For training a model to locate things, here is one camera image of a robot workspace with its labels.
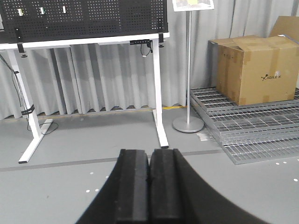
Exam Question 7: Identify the black perforated pegboard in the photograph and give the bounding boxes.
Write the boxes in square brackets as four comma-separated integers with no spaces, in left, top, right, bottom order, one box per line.
[0,0,169,43]

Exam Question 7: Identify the yellow-green switch block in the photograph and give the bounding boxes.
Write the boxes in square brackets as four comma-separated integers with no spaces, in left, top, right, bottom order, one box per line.
[18,8,24,16]

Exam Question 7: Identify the black under-table control box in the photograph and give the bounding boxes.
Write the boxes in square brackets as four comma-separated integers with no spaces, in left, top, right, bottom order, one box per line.
[129,39,153,57]

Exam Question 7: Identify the black right pegboard clamp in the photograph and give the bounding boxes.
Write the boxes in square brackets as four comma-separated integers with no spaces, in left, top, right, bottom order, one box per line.
[157,18,164,48]

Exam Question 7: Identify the black pegboard clamp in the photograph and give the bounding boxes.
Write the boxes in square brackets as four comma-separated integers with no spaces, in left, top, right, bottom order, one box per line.
[157,18,164,48]
[15,28,28,58]

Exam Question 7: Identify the black cable bundle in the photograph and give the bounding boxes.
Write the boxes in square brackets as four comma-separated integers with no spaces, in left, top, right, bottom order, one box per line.
[0,55,59,135]

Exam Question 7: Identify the black left pegboard clamp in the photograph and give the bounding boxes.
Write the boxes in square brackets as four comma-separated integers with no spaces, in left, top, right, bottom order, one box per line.
[15,28,28,58]

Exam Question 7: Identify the flat cardboard sheet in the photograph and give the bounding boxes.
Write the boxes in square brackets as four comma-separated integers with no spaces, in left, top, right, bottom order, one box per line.
[269,16,299,43]

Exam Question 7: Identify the grey curtain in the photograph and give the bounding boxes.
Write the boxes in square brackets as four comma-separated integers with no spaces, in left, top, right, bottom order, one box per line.
[0,0,299,120]

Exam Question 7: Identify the brown cardboard box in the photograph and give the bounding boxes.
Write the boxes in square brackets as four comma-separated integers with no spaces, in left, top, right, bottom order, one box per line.
[211,35,299,105]

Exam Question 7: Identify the stacked metal grates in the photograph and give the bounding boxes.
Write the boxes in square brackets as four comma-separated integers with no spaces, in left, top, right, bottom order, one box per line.
[190,87,299,164]

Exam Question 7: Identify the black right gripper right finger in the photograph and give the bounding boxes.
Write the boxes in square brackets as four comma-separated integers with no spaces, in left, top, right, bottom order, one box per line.
[149,149,266,224]

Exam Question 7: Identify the white table frame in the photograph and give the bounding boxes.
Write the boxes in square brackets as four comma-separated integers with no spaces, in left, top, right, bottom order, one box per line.
[0,33,170,164]

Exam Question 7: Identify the green switch block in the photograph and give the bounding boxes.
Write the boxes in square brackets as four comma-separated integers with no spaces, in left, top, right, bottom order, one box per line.
[40,7,45,14]

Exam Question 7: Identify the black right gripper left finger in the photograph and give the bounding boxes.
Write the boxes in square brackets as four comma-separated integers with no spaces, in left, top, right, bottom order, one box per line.
[77,149,148,224]

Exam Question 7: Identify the silver sign stand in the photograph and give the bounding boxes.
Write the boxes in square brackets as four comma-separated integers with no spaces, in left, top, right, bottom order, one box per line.
[172,0,214,133]

